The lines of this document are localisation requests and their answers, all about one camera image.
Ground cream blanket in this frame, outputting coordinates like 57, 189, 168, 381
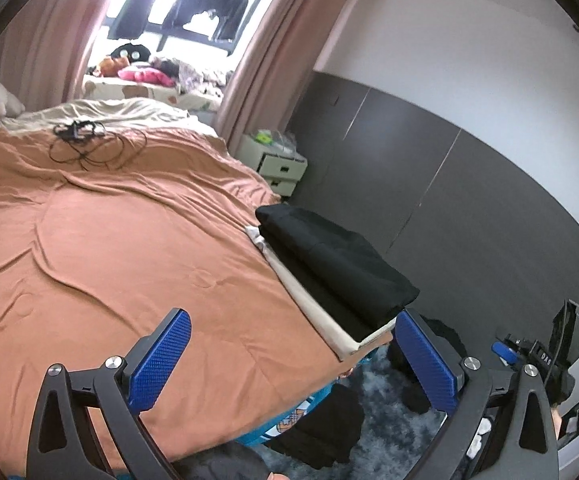
4, 96, 220, 136

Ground white nightstand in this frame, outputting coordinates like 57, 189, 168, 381
234, 132, 309, 197

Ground person's legs in grey pants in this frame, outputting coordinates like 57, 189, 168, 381
189, 452, 290, 480

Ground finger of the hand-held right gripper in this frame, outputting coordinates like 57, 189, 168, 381
491, 341, 519, 367
507, 336, 540, 357

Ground dark hanging jacket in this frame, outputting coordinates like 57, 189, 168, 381
106, 0, 170, 41

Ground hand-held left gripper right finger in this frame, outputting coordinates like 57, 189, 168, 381
395, 308, 560, 480

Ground pink plush toy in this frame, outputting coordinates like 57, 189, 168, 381
118, 65, 177, 86

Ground cream window seat cushion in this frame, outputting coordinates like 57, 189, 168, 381
83, 74, 225, 111

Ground dark hanging garments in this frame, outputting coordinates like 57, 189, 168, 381
162, 0, 275, 43

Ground orange plush toy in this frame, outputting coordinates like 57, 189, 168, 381
98, 55, 132, 77

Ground white cloth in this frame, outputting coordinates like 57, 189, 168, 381
469, 417, 494, 453

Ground orange blanket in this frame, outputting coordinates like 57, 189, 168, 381
0, 122, 370, 471

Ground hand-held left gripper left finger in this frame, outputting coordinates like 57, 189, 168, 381
26, 308, 192, 480

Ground pile of patterned clothes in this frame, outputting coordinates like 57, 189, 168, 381
149, 56, 235, 96

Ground folded black clothes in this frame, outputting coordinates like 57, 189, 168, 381
269, 232, 421, 342

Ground black cables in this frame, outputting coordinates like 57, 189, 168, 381
49, 119, 150, 171

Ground black plush toy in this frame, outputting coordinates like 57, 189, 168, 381
109, 42, 151, 61

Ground pink curtain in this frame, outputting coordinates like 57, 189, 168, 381
0, 0, 120, 111
214, 0, 357, 148

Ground folded beige clothes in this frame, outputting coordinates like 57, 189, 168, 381
245, 225, 395, 362

